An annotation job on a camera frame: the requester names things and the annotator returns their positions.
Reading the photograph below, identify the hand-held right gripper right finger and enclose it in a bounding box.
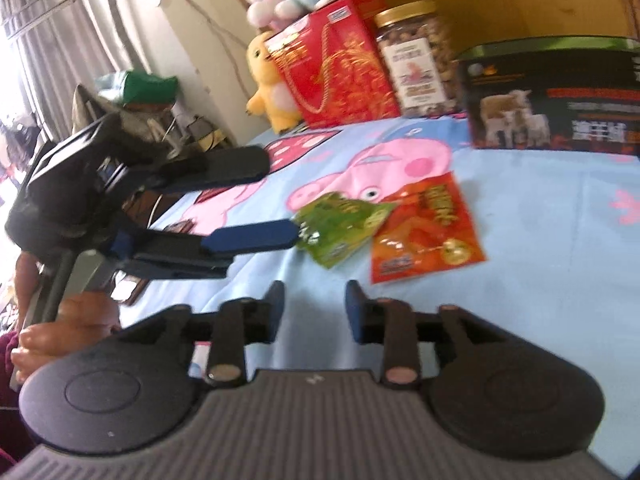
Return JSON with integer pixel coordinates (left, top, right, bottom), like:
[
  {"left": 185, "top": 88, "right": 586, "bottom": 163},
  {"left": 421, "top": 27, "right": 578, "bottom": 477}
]
[{"left": 345, "top": 280, "right": 506, "bottom": 388}]

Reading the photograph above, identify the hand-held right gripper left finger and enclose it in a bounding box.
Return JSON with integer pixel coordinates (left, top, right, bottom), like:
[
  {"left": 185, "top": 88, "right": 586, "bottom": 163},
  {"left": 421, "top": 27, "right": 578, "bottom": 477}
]
[{"left": 117, "top": 280, "right": 287, "bottom": 388}]

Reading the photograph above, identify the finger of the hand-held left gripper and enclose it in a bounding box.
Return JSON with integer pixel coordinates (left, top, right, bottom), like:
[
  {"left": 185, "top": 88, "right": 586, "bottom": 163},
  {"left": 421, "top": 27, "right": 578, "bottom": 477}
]
[
  {"left": 140, "top": 146, "right": 271, "bottom": 193},
  {"left": 117, "top": 219, "right": 301, "bottom": 281}
]

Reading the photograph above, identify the dark green snack packet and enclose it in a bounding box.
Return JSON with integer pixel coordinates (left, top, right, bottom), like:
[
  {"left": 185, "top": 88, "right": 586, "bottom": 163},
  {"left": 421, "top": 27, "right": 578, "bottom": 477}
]
[{"left": 291, "top": 191, "right": 398, "bottom": 268}]

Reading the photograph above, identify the red snack packet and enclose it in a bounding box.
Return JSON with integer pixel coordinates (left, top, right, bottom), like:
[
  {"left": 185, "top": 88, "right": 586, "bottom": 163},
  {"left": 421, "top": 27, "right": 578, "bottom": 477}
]
[{"left": 369, "top": 171, "right": 487, "bottom": 285}]

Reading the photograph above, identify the person's left forearm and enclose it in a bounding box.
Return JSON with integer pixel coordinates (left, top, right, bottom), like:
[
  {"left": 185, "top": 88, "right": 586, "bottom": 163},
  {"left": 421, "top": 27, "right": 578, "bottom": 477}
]
[{"left": 0, "top": 330, "right": 31, "bottom": 466}]

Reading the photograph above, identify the person's left hand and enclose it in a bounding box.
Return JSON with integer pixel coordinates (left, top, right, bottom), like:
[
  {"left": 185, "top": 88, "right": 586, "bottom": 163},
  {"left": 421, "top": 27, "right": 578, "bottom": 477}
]
[{"left": 10, "top": 290, "right": 121, "bottom": 378}]

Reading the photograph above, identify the yellow duck plush toy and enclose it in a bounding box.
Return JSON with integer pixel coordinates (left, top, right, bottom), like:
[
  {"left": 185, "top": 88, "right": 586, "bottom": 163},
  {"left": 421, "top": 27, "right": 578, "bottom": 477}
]
[{"left": 245, "top": 31, "right": 303, "bottom": 135}]

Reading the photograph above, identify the green plastic bag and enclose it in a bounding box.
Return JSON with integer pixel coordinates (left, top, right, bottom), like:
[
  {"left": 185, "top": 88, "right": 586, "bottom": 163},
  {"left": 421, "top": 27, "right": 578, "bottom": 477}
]
[{"left": 95, "top": 71, "right": 180, "bottom": 108}]

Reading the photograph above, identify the red gift box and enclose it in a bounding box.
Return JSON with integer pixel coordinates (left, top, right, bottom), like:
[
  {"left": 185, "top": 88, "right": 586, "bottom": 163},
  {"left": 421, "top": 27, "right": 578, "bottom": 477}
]
[{"left": 264, "top": 0, "right": 402, "bottom": 128}]

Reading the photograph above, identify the grey curtain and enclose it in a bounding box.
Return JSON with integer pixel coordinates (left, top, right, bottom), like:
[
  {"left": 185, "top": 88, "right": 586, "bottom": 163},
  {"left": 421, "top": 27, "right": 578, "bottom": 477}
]
[{"left": 0, "top": 0, "right": 131, "bottom": 126}]

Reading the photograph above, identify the cashew jar with gold lid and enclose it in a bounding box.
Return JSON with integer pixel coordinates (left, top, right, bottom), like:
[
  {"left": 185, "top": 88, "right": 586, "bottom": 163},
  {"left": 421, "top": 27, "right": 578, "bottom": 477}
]
[{"left": 372, "top": 0, "right": 460, "bottom": 118}]

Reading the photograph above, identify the pig print blanket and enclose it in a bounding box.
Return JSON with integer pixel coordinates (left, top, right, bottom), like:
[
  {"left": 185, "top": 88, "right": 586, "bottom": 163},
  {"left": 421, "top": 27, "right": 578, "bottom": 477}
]
[{"left": 100, "top": 110, "right": 640, "bottom": 476}]

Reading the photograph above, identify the black box with sheep print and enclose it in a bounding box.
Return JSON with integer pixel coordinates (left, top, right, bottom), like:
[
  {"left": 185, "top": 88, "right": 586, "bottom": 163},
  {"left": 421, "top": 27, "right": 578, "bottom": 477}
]
[{"left": 456, "top": 35, "right": 640, "bottom": 153}]

